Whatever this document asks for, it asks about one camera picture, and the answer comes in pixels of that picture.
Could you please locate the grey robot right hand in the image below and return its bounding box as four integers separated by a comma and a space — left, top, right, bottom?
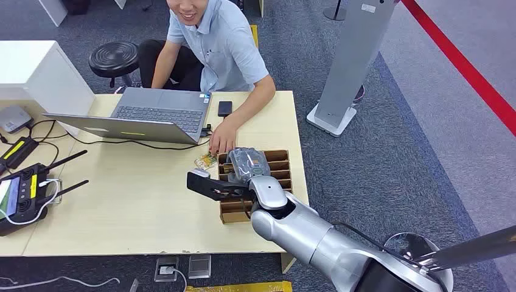
225, 147, 272, 184

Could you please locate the person's left hand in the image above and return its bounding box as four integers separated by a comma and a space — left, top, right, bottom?
208, 119, 239, 157

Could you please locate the cardboard slotted card box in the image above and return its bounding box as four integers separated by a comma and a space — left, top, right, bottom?
217, 149, 294, 225

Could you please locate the person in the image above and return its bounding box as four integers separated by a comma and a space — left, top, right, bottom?
138, 0, 277, 157

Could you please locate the black smartphone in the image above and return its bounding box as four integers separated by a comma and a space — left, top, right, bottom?
217, 100, 234, 119

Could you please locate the grey open laptop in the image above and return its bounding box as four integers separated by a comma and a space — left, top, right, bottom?
42, 86, 213, 146

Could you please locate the grey floor socket cover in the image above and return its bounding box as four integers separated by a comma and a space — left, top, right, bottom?
187, 254, 212, 280

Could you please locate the yellow floor strip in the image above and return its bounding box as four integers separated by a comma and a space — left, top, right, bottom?
185, 280, 293, 292

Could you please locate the floor socket with white plug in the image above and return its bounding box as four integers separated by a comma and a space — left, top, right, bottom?
153, 256, 180, 283

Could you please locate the black round stool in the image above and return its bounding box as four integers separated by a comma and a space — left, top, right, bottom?
88, 41, 141, 89

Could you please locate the grey standing pillar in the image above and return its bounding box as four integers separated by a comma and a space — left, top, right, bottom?
305, 0, 400, 138

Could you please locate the round stanchion base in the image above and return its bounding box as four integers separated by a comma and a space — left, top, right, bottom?
322, 0, 348, 22

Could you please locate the white cabinet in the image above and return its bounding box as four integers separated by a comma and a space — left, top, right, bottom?
0, 40, 96, 137

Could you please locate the black remote controller with antennas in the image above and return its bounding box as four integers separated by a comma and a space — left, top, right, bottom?
0, 150, 90, 237

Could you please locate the black adapter with yellow label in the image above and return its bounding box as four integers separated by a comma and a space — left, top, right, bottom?
0, 136, 40, 173

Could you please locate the small grey router box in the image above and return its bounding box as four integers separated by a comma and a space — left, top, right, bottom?
0, 105, 35, 135

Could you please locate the white furniture panel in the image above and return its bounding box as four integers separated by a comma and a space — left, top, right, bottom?
38, 0, 69, 27

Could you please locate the red barrier belt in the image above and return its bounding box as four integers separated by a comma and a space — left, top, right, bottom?
400, 0, 516, 138

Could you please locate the dark grey robot bar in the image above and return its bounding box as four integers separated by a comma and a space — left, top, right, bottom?
415, 225, 516, 271

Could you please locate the black laptop cable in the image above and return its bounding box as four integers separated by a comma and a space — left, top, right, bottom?
29, 119, 213, 152

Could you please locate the white cable on controller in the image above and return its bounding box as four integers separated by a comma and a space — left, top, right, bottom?
0, 179, 61, 226

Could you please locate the white floor cable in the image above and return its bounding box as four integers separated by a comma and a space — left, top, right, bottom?
0, 276, 121, 291

